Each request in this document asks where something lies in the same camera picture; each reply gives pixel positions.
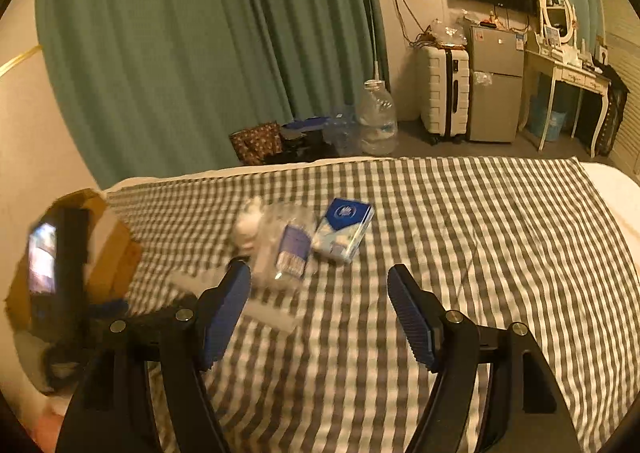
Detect clear plastic bag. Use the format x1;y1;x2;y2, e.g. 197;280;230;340
250;206;316;291

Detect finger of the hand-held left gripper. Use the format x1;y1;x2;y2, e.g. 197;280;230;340
89;295;201;332

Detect white hose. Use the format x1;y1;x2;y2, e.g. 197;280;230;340
367;0;383;81

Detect white louvered wardrobe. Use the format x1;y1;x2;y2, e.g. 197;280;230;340
597;0;640;169

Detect white suitcase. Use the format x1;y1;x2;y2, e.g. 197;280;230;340
419;44;471;144

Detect crumpled white tissue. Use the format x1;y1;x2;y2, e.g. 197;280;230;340
232;196;266;254

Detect white dressing table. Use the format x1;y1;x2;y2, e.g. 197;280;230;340
517;48;613;159

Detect dark hanging cloth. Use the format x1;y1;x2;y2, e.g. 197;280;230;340
595;60;631;156

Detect blue labelled small packet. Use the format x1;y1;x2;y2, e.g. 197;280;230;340
277;226;308;279

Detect blue bin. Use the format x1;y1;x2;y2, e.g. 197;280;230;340
530;96;566;141

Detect large clear water bottle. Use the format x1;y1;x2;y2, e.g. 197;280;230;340
356;80;399;155

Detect white oval vanity mirror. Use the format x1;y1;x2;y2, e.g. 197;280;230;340
535;0;578;51

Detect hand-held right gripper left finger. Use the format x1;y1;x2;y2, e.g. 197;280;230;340
55;260;252;453

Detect grey white checked cloth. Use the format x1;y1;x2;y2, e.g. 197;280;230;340
102;156;640;453

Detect brown cardboard box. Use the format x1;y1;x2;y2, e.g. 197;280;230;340
5;188;143;334

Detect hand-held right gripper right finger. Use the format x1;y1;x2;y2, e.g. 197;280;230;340
387;263;586;453

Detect blue flat lid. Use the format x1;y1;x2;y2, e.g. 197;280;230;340
280;118;331;134

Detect clear plastic bags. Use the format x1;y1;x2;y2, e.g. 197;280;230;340
425;10;471;48

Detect brown patterned bag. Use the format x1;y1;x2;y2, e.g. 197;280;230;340
230;122;283;165

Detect blue white tissue pack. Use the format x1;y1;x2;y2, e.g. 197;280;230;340
311;198;376;264

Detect grey mini fridge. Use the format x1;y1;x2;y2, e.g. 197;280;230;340
467;26;525;143

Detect wall cables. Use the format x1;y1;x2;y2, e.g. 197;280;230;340
390;0;426;46

